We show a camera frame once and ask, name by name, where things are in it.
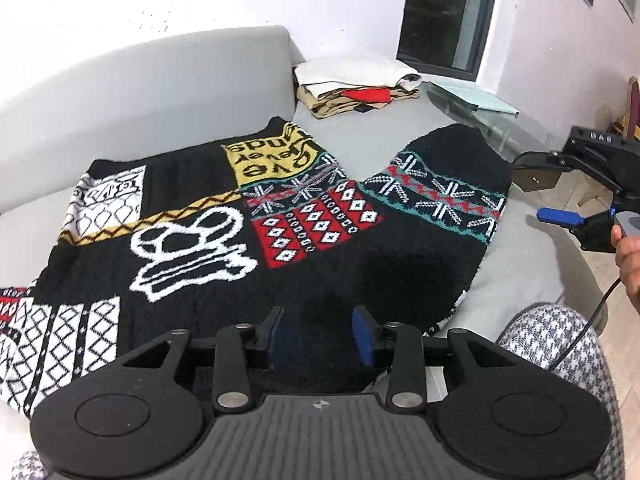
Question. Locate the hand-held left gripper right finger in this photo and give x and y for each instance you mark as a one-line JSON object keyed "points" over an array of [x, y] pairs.
{"points": [[364, 335]]}

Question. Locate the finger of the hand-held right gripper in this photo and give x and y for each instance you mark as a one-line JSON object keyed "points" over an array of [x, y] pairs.
{"points": [[540, 172], [560, 215]]}

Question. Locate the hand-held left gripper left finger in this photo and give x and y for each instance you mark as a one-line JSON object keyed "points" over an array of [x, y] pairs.
{"points": [[276, 335]]}

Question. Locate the black patterned knit sweater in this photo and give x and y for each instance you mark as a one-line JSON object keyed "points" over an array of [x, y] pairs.
{"points": [[175, 285]]}

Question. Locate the person's right hand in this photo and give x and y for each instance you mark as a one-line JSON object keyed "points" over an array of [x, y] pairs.
{"points": [[631, 265]]}

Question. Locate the wooden furniture piece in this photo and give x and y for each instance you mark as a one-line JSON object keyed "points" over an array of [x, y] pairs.
{"points": [[633, 105]]}

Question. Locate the glass side table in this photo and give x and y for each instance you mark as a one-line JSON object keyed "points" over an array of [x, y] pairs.
{"points": [[495, 127]]}

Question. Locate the pale green paper sheet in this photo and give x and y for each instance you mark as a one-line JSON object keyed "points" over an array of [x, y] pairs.
{"points": [[475, 96]]}

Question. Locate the houndstooth pants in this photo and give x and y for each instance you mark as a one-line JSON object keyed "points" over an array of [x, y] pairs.
{"points": [[540, 330]]}

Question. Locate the dark window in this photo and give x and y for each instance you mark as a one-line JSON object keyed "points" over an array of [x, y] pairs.
{"points": [[445, 15]]}

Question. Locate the red cloth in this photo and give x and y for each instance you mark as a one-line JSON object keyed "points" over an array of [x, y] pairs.
{"points": [[367, 95]]}

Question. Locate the white folded cloth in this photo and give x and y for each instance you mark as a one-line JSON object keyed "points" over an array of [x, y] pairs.
{"points": [[350, 72]]}

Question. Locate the grey sofa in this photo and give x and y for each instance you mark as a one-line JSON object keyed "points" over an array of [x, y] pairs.
{"points": [[150, 85]]}

